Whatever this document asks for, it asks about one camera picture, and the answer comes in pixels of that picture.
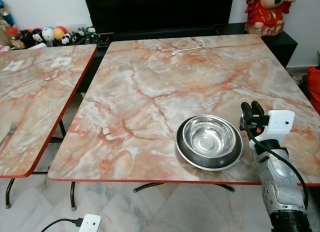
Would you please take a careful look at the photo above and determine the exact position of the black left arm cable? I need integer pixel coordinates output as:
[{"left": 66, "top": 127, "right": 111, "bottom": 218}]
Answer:
[{"left": 40, "top": 217, "right": 84, "bottom": 232}]

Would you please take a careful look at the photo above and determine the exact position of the white cable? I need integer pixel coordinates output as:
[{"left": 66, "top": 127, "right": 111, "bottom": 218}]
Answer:
[{"left": 171, "top": 38, "right": 206, "bottom": 57}]

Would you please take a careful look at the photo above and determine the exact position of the black panda toy figure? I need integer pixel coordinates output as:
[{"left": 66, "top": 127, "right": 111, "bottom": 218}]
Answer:
[{"left": 31, "top": 28, "right": 45, "bottom": 44}]

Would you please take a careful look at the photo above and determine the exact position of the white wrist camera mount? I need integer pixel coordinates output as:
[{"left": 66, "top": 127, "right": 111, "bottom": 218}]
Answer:
[
  {"left": 259, "top": 110, "right": 296, "bottom": 143},
  {"left": 78, "top": 214, "right": 102, "bottom": 232}
]

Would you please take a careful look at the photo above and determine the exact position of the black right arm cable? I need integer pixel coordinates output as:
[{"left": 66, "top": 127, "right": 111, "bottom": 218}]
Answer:
[{"left": 243, "top": 119, "right": 310, "bottom": 211}]

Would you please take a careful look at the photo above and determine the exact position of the black white panda toy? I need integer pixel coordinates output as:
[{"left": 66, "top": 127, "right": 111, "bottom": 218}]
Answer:
[{"left": 60, "top": 33, "right": 73, "bottom": 46}]

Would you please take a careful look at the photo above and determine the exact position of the marble top folding table small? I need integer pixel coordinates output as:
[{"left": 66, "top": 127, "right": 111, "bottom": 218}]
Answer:
[{"left": 0, "top": 43, "right": 98, "bottom": 209}]

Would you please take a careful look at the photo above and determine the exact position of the red robed figurine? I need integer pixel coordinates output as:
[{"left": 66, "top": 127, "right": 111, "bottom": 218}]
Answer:
[{"left": 244, "top": 0, "right": 299, "bottom": 38}]

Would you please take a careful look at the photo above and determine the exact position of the stainless steel bowl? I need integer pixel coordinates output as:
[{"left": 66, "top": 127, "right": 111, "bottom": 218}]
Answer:
[{"left": 182, "top": 115, "right": 237, "bottom": 159}]

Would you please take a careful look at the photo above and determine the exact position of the red cushion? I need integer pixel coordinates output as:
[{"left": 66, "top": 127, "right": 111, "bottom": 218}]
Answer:
[{"left": 306, "top": 66, "right": 320, "bottom": 114}]

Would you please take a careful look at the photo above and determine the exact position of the white round toy figure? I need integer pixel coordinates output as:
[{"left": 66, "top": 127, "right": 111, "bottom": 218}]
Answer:
[{"left": 42, "top": 26, "right": 55, "bottom": 42}]

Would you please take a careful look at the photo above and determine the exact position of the dark round metal plate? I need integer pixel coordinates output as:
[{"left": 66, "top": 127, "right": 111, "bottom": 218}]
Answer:
[{"left": 175, "top": 114, "right": 244, "bottom": 172}]

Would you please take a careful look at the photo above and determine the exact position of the metal fork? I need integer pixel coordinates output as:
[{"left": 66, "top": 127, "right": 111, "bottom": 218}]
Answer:
[{"left": 0, "top": 121, "right": 19, "bottom": 149}]

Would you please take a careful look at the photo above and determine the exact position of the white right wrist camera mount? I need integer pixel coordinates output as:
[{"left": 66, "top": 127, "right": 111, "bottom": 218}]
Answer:
[{"left": 259, "top": 110, "right": 296, "bottom": 143}]

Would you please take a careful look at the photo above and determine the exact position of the red capped toy figure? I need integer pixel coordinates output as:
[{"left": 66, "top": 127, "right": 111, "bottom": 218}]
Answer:
[{"left": 7, "top": 26, "right": 27, "bottom": 50}]

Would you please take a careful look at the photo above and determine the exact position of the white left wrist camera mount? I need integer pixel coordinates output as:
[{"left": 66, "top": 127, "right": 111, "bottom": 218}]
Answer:
[{"left": 78, "top": 214, "right": 102, "bottom": 232}]

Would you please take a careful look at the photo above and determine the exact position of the blue toy figure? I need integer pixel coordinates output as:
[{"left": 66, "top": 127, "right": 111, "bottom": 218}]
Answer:
[{"left": 0, "top": 0, "right": 16, "bottom": 31}]

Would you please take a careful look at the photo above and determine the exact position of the yellow red round toy figure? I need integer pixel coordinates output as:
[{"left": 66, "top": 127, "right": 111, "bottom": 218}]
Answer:
[{"left": 53, "top": 25, "right": 68, "bottom": 42}]

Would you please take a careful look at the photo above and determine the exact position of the marble top folding table large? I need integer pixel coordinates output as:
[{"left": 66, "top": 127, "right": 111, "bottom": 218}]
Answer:
[{"left": 47, "top": 34, "right": 320, "bottom": 211}]

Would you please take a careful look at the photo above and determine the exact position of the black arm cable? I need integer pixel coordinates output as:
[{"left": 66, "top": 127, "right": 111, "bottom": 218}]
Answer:
[
  {"left": 243, "top": 119, "right": 310, "bottom": 211},
  {"left": 40, "top": 217, "right": 84, "bottom": 232}
]

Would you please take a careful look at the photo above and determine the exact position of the white paper label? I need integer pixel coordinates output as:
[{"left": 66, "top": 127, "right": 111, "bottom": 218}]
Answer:
[
  {"left": 2, "top": 60, "right": 25, "bottom": 72},
  {"left": 49, "top": 56, "right": 74, "bottom": 69}
]

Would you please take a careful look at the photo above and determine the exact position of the black television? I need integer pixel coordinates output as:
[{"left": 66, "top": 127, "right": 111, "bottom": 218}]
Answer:
[{"left": 82, "top": 0, "right": 235, "bottom": 34}]

